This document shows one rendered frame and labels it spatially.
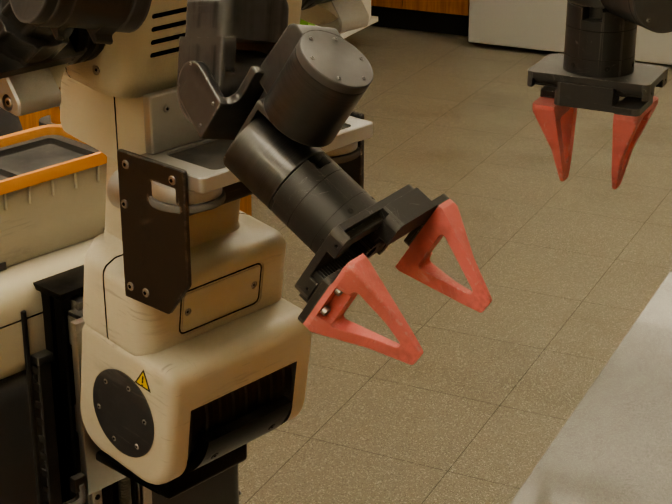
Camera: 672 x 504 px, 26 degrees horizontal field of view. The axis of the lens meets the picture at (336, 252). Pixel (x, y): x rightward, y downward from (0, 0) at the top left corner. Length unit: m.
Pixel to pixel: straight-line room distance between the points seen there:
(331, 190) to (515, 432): 2.10
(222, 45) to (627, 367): 0.46
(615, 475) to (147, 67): 0.64
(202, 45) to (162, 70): 0.41
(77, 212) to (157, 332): 0.33
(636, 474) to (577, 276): 2.76
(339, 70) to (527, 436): 2.14
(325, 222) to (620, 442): 0.30
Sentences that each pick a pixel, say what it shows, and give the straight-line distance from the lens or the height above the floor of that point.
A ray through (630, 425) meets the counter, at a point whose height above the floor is 0.94.
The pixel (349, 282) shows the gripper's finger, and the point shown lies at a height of 1.12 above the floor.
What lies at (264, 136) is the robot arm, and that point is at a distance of 1.03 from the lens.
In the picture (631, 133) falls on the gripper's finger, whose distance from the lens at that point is 1.20.
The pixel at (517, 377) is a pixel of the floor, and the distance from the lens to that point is 3.31.
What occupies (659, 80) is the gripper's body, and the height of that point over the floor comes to 1.18.
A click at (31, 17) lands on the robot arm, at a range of 1.27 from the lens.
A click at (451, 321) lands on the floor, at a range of 3.56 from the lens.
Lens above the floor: 1.50
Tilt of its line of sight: 22 degrees down
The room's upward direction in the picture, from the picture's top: straight up
